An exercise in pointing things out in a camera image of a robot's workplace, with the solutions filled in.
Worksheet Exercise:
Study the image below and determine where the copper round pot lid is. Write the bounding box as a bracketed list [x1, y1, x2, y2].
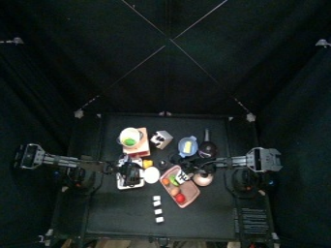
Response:
[191, 172, 215, 188]

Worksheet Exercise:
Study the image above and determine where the pink rectangular tray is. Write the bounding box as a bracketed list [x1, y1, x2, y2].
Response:
[159, 165, 202, 209]

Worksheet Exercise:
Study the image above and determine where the blue bowl with handles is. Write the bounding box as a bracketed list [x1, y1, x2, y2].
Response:
[178, 135, 199, 159]

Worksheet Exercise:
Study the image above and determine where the white round plate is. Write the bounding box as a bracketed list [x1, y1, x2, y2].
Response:
[143, 167, 162, 185]

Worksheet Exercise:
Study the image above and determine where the green toy starfruit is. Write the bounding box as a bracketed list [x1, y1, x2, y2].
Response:
[168, 174, 182, 187]

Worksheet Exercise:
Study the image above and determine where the dark frying pan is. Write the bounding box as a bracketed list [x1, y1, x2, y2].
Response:
[196, 128, 220, 159]

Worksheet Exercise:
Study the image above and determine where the white bowl with food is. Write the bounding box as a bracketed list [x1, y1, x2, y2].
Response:
[118, 127, 146, 147]

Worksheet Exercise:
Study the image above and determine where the pink wooden box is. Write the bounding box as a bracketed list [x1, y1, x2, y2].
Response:
[122, 126, 152, 159]

